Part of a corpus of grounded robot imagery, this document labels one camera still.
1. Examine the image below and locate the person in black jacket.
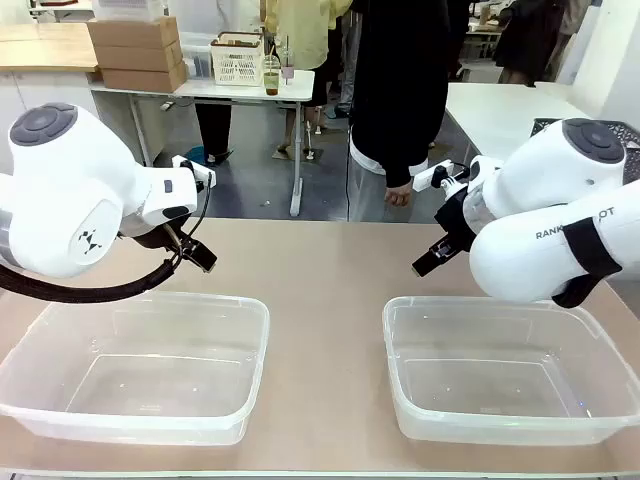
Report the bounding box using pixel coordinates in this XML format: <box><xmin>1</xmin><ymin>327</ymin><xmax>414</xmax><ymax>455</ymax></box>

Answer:
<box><xmin>346</xmin><ymin>0</ymin><xmax>452</xmax><ymax>224</ymax></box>

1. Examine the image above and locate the person's left hand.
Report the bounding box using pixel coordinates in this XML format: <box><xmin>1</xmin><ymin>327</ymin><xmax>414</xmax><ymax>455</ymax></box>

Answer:
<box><xmin>383</xmin><ymin>183</ymin><xmax>416</xmax><ymax>208</ymax></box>

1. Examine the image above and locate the black strap on arm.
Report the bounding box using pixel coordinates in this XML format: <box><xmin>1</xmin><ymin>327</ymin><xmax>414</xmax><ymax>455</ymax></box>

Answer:
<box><xmin>551</xmin><ymin>216</ymin><xmax>624</xmax><ymax>309</ymax></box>

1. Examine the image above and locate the plastic cup pink drink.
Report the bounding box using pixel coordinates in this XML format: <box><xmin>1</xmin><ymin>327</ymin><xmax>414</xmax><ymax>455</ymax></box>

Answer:
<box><xmin>280</xmin><ymin>48</ymin><xmax>297</xmax><ymax>87</ymax></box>

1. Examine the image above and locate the thin black camera cable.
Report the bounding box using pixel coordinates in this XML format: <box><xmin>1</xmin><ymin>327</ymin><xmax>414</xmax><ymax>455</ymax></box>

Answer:
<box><xmin>180</xmin><ymin>158</ymin><xmax>212</xmax><ymax>240</ymax></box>

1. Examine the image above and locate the black plastic crate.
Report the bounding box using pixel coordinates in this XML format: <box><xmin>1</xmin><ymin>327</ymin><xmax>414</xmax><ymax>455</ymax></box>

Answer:
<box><xmin>528</xmin><ymin>117</ymin><xmax>640</xmax><ymax>187</ymax></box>

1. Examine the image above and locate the light wooden desk top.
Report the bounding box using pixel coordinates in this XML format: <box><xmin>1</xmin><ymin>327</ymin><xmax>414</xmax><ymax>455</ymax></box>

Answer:
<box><xmin>0</xmin><ymin>22</ymin><xmax>100</xmax><ymax>74</ymax></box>

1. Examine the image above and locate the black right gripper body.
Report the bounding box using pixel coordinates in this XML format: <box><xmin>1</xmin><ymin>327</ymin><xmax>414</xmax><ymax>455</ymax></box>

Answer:
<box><xmin>429</xmin><ymin>191</ymin><xmax>477</xmax><ymax>261</ymax></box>

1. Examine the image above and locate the person in dark clothes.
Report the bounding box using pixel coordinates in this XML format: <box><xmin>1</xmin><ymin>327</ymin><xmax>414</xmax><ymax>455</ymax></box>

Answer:
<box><xmin>493</xmin><ymin>0</ymin><xmax>571</xmax><ymax>86</ymax></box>

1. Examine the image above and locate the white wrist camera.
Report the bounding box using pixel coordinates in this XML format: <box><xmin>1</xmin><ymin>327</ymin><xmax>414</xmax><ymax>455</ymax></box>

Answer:
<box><xmin>411</xmin><ymin>158</ymin><xmax>457</xmax><ymax>192</ymax></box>
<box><xmin>171</xmin><ymin>155</ymin><xmax>218</xmax><ymax>189</ymax></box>

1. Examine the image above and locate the person in yellow shirt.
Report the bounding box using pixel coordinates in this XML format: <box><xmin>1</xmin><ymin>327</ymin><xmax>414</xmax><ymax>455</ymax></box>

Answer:
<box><xmin>263</xmin><ymin>0</ymin><xmax>354</xmax><ymax>161</ymax></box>

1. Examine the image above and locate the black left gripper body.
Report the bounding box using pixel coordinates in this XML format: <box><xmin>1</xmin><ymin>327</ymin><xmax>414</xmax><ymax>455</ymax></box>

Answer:
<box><xmin>134</xmin><ymin>222</ymin><xmax>201</xmax><ymax>261</ymax></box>

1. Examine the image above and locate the white slotted basket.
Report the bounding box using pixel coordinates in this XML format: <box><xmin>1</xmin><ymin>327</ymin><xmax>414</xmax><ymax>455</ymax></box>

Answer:
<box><xmin>210</xmin><ymin>31</ymin><xmax>265</xmax><ymax>88</ymax></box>

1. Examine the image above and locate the clear storage box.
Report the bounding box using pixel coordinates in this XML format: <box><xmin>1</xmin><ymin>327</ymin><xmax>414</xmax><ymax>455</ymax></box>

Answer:
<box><xmin>178</xmin><ymin>31</ymin><xmax>217</xmax><ymax>80</ymax></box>

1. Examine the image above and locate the person in white coat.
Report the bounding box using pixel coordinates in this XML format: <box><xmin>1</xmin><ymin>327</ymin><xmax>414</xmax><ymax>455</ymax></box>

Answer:
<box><xmin>166</xmin><ymin>0</ymin><xmax>267</xmax><ymax>166</ymax></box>

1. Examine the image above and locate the black braided cable sleeve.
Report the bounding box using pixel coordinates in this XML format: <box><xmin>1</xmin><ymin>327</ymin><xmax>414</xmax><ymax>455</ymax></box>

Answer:
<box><xmin>0</xmin><ymin>247</ymin><xmax>187</xmax><ymax>307</ymax></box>

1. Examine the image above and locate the person's left forearm black sleeve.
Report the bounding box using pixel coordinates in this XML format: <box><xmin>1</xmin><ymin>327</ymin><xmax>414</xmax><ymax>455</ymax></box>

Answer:
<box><xmin>383</xmin><ymin>84</ymin><xmax>430</xmax><ymax>190</ymax></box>

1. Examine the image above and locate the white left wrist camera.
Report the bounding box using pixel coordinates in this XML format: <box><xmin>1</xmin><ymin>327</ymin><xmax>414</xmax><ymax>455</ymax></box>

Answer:
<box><xmin>171</xmin><ymin>155</ymin><xmax>218</xmax><ymax>189</ymax></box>

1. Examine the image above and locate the cardboard box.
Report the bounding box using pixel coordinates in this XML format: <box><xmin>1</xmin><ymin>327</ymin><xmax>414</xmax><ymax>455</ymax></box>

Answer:
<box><xmin>86</xmin><ymin>16</ymin><xmax>181</xmax><ymax>50</ymax></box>
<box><xmin>93</xmin><ymin>40</ymin><xmax>184</xmax><ymax>72</ymax></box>
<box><xmin>99</xmin><ymin>60</ymin><xmax>191</xmax><ymax>95</ymax></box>

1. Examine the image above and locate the large white table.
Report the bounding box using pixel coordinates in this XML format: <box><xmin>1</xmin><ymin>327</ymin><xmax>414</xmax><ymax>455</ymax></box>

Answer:
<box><xmin>442</xmin><ymin>81</ymin><xmax>607</xmax><ymax>174</ymax></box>

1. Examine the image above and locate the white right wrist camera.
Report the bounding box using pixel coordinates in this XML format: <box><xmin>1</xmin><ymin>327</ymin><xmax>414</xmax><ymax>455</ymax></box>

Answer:
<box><xmin>411</xmin><ymin>158</ymin><xmax>457</xmax><ymax>192</ymax></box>

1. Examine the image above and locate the clear plastic bin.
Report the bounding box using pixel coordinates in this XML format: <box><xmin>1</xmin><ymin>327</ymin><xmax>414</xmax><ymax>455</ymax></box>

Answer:
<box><xmin>381</xmin><ymin>295</ymin><xmax>634</xmax><ymax>448</ymax></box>
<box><xmin>0</xmin><ymin>291</ymin><xmax>272</xmax><ymax>448</ymax></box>

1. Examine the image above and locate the white folding table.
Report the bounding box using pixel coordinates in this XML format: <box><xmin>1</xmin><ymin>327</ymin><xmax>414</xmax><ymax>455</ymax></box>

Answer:
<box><xmin>89</xmin><ymin>68</ymin><xmax>317</xmax><ymax>218</ymax></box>

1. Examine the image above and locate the plastic cup green drink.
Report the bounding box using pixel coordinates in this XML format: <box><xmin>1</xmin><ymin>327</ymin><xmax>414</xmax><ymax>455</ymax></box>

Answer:
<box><xmin>262</xmin><ymin>53</ymin><xmax>283</xmax><ymax>97</ymax></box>

